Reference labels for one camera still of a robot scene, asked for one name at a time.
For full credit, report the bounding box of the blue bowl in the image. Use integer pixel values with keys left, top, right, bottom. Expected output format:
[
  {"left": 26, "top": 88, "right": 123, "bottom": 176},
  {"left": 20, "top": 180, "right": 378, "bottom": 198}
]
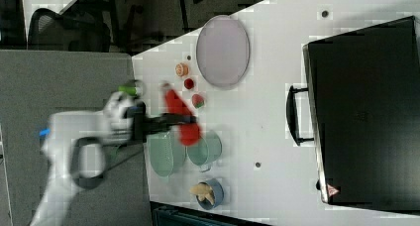
[{"left": 196, "top": 178, "right": 224, "bottom": 210}]

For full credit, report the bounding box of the orange slice toy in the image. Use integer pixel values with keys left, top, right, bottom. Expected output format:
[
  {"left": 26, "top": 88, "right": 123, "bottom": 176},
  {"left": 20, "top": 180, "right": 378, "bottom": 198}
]
[{"left": 175, "top": 62, "right": 189, "bottom": 77}]

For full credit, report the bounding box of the red strawberry toy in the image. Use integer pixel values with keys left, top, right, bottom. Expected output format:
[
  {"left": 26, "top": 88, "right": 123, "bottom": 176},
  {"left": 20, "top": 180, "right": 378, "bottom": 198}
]
[{"left": 184, "top": 78, "right": 195, "bottom": 89}]

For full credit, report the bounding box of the yellow plush chicken toy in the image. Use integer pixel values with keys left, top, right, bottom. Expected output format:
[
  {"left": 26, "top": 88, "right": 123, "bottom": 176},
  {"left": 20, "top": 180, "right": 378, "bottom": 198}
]
[{"left": 189, "top": 183, "right": 215, "bottom": 205}]

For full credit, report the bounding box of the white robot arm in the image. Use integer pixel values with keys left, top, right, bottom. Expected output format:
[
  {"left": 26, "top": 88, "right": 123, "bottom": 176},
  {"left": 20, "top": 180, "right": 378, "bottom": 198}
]
[{"left": 30, "top": 91, "right": 197, "bottom": 226}]

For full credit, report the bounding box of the lilac round plate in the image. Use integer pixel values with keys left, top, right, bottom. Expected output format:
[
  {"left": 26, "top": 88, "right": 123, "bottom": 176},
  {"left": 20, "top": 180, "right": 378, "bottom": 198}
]
[{"left": 196, "top": 15, "right": 250, "bottom": 89}]

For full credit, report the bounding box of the silver toaster oven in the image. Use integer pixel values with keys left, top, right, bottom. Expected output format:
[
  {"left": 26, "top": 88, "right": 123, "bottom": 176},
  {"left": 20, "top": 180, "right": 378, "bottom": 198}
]
[{"left": 302, "top": 16, "right": 420, "bottom": 215}]

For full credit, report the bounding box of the red plush ketchup bottle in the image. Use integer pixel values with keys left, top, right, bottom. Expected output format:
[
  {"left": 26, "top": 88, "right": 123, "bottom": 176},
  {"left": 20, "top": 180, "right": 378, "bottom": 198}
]
[{"left": 161, "top": 82, "right": 201, "bottom": 147}]

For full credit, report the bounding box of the black office chair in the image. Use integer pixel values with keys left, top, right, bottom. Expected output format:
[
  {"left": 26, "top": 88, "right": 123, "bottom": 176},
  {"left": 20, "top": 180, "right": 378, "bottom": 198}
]
[{"left": 27, "top": 8, "right": 111, "bottom": 53}]

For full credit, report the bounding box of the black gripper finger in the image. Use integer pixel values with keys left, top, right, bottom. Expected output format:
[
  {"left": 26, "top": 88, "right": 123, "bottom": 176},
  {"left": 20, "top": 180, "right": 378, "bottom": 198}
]
[{"left": 155, "top": 113, "right": 197, "bottom": 125}]

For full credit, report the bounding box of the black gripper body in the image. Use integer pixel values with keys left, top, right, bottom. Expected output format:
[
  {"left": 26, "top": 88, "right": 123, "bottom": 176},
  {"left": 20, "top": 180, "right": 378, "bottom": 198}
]
[{"left": 125, "top": 101, "right": 154, "bottom": 144}]

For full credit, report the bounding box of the pink strawberry toy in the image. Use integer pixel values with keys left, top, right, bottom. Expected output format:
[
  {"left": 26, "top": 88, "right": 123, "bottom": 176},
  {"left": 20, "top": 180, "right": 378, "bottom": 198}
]
[{"left": 191, "top": 94, "right": 205, "bottom": 109}]

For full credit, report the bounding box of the blue aluminium frame rail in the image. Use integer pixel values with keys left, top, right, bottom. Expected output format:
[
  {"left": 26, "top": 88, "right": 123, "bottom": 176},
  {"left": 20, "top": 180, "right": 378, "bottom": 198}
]
[{"left": 151, "top": 201, "right": 268, "bottom": 226}]

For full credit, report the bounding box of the green lime toy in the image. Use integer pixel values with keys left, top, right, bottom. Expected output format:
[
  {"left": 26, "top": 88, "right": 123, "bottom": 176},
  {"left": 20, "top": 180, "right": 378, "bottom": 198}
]
[{"left": 118, "top": 85, "right": 138, "bottom": 96}]

